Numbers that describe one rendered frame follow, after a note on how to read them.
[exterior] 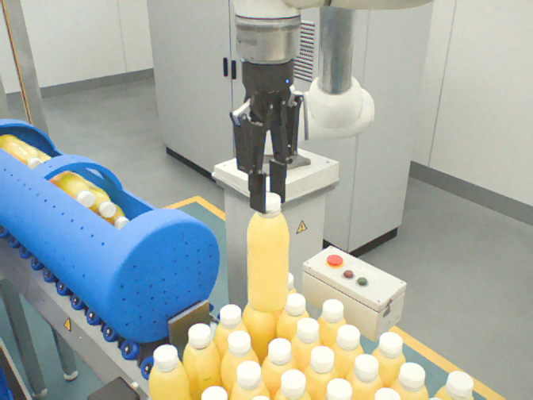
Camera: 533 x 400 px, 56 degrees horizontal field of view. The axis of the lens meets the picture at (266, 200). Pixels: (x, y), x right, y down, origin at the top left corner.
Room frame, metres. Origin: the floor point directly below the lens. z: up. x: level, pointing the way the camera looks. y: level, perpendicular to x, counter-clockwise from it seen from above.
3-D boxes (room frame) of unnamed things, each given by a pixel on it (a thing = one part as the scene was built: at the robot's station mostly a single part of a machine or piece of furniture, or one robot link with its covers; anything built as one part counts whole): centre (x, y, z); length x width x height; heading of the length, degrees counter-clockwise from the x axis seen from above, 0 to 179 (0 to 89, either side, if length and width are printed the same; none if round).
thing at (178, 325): (0.81, 0.17, 0.99); 0.10 x 0.02 x 0.12; 135
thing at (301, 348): (0.70, -0.08, 1.00); 0.07 x 0.07 x 0.20
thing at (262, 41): (0.72, 0.00, 1.61); 0.09 x 0.09 x 0.06
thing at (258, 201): (0.70, 0.01, 1.38); 0.03 x 0.01 x 0.07; 45
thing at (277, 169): (0.74, -0.02, 1.38); 0.03 x 0.01 x 0.07; 45
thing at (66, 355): (1.60, 0.86, 0.31); 0.06 x 0.06 x 0.63; 45
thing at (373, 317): (0.88, -0.19, 1.05); 0.20 x 0.10 x 0.10; 45
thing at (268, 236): (0.72, 0.00, 1.25); 0.07 x 0.07 x 0.20
